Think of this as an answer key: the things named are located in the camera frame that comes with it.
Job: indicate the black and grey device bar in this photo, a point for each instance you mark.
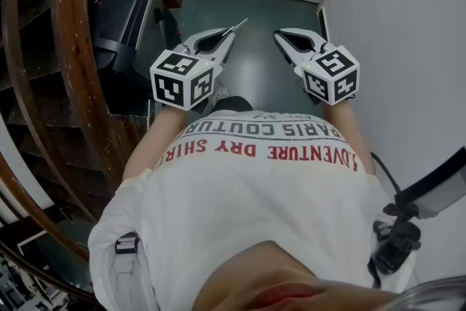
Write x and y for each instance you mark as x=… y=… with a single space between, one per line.
x=433 y=185

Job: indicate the person's dark trouser leg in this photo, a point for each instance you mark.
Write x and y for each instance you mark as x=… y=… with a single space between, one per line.
x=233 y=104

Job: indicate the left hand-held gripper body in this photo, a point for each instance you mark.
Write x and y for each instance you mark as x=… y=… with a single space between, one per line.
x=180 y=82

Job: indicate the transparent visor rim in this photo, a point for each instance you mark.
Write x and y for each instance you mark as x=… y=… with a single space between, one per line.
x=429 y=296

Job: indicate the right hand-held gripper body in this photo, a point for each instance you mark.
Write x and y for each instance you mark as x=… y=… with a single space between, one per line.
x=331 y=78

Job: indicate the person's left forearm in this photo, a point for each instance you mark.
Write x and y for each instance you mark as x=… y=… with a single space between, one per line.
x=153 y=142

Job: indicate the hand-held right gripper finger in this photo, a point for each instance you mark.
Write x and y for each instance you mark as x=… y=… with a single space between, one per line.
x=309 y=34
x=287 y=51

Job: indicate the person's white printed shirt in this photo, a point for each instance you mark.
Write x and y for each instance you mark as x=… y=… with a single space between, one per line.
x=236 y=211

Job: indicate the thin wooden handrail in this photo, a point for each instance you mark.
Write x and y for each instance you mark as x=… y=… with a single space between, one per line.
x=14 y=65

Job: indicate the black wrapped machine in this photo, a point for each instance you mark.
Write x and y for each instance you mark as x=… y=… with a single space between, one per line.
x=120 y=25

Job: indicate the person's chin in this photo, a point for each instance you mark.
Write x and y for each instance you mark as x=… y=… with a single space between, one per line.
x=291 y=284

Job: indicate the person's right forearm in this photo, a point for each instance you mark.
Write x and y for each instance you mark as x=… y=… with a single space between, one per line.
x=351 y=134

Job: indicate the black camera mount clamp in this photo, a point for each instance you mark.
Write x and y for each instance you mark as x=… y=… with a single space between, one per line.
x=397 y=244

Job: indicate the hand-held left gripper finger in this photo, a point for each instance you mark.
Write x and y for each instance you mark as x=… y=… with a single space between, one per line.
x=226 y=49
x=207 y=33

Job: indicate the person's grey shoe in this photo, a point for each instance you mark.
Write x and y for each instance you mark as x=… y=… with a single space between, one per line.
x=218 y=96

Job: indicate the dark curved railing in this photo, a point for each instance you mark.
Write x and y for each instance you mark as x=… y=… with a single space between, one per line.
x=43 y=276

